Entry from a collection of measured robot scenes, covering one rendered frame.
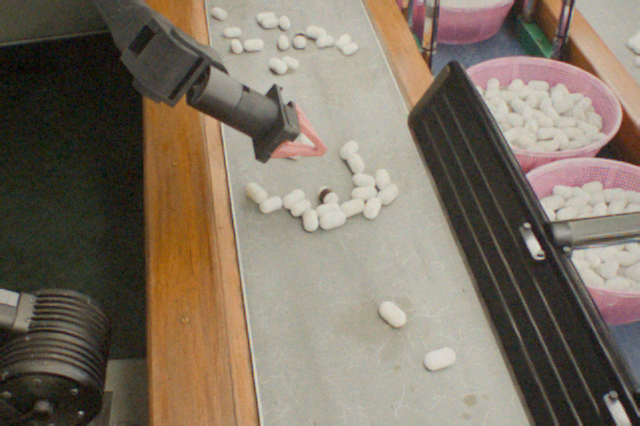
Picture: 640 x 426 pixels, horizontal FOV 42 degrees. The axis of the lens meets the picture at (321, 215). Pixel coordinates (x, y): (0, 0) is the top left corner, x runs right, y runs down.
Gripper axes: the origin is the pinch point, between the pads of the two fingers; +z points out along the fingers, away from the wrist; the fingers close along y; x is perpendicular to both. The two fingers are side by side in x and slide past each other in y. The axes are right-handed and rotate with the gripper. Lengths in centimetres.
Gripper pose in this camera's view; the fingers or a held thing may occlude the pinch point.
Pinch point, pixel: (319, 149)
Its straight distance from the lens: 115.0
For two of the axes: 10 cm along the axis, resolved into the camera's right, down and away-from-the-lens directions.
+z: 7.8, 3.7, 5.1
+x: -6.1, 6.5, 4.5
